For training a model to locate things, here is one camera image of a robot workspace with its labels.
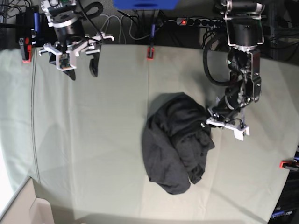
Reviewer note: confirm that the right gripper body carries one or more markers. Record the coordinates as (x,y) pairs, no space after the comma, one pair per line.
(89,45)

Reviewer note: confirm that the red clamp right edge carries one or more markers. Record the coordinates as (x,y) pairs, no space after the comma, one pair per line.
(290,165)

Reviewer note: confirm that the red clamp top left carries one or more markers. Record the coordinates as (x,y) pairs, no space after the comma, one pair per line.
(26,49)

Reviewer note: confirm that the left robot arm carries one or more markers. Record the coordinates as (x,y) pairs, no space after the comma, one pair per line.
(244,33)

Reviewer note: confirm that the green table cloth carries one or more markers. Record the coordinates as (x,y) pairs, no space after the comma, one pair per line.
(81,140)

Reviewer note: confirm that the blue box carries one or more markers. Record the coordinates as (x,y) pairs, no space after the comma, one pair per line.
(145,4)

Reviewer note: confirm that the white power strip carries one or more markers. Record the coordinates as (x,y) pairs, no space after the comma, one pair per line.
(200,22)

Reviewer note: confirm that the red clamp top centre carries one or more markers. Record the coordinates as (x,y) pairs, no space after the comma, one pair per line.
(150,53)

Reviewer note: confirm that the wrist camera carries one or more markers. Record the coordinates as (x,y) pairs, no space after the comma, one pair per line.
(66,61)
(241,132)

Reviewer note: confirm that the black t-shirt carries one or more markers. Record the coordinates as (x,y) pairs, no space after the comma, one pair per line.
(175,144)

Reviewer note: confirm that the blue clamp handle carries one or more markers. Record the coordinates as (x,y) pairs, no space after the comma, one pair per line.
(153,27)

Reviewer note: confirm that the red clamp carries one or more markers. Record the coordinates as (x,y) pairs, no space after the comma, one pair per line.
(26,49)
(150,53)

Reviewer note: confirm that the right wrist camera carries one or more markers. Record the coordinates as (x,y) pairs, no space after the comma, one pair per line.
(66,61)

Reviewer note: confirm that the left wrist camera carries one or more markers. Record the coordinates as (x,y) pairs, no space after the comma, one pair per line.
(241,132)

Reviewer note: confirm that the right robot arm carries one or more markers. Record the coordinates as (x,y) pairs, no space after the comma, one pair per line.
(76,34)

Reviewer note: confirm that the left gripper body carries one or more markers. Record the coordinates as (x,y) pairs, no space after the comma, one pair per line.
(225,113)

